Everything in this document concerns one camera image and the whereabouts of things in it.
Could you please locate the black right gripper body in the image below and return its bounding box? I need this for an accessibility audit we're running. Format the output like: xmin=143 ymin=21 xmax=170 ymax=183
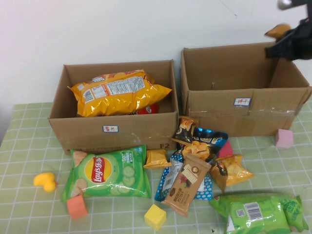
xmin=289 ymin=18 xmax=312 ymax=60

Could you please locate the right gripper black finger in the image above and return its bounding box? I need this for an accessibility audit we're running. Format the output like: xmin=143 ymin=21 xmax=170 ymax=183
xmin=264 ymin=36 xmax=293 ymax=59
xmin=282 ymin=25 xmax=302 ymax=41

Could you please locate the small brown orange snack packet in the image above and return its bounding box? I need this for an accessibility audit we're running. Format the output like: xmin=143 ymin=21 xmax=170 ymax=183
xmin=264 ymin=23 xmax=291 ymax=39

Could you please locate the large yellow fries snack bag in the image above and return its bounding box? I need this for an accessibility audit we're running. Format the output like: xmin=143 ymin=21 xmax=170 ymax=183
xmin=67 ymin=69 xmax=173 ymax=117

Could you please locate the black gold snack packet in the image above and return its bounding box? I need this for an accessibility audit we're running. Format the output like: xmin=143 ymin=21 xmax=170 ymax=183
xmin=175 ymin=127 xmax=229 ymax=163

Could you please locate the small black orange snack packet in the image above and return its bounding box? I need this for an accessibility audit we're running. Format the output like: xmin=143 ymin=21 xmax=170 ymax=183
xmin=171 ymin=116 xmax=199 ymax=147

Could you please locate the yellow black crumpled snack packet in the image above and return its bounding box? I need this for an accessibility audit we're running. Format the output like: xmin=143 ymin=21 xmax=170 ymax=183
xmin=210 ymin=154 xmax=255 ymax=193

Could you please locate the green snack bag with barcode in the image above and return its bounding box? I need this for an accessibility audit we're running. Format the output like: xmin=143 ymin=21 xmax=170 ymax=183
xmin=209 ymin=194 xmax=309 ymax=234

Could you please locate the small plain yellow snack packet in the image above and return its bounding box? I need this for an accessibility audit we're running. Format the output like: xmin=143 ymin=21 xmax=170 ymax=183
xmin=143 ymin=149 xmax=173 ymax=170

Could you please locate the blue polka-dot snack bag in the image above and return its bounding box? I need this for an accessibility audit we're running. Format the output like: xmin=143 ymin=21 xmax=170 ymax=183
xmin=154 ymin=150 xmax=213 ymax=202

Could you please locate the white label on taped box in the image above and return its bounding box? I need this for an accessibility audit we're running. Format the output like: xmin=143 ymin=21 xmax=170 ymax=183
xmin=233 ymin=97 xmax=252 ymax=107

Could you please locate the taped cardboard box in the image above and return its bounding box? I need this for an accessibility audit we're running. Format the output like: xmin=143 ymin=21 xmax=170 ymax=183
xmin=179 ymin=40 xmax=312 ymax=137

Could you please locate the pink foam cube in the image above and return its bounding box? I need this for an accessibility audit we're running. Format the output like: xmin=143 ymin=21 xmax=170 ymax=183
xmin=274 ymin=128 xmax=294 ymax=149

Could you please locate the red foam block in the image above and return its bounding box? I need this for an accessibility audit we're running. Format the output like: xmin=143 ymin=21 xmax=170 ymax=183
xmin=216 ymin=140 xmax=234 ymax=159

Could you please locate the red chips bag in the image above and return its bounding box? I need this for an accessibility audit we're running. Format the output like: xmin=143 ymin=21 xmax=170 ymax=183
xmin=136 ymin=102 xmax=160 ymax=116

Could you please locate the brown biscuit bar packet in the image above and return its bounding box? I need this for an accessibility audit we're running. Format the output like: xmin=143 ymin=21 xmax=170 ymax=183
xmin=161 ymin=153 xmax=212 ymax=217

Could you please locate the green Lay's chips bag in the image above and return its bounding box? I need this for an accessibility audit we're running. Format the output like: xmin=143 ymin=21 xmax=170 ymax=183
xmin=60 ymin=145 xmax=152 ymax=203

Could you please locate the yellow foam cube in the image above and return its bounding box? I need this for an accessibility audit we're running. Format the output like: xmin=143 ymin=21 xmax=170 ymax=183
xmin=143 ymin=203 xmax=167 ymax=232

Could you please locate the cardboard box with F2 print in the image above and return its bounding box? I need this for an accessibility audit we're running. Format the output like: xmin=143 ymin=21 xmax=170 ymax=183
xmin=48 ymin=59 xmax=180 ymax=156

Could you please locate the orange foam cube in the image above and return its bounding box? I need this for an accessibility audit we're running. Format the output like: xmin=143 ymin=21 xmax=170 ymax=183
xmin=66 ymin=195 xmax=89 ymax=220

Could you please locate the yellow rubber duck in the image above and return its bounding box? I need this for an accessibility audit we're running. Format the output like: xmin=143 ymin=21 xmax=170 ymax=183
xmin=33 ymin=172 xmax=59 ymax=193

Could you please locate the green checked tablecloth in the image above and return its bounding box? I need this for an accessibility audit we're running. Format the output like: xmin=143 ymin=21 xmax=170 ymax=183
xmin=0 ymin=99 xmax=312 ymax=234

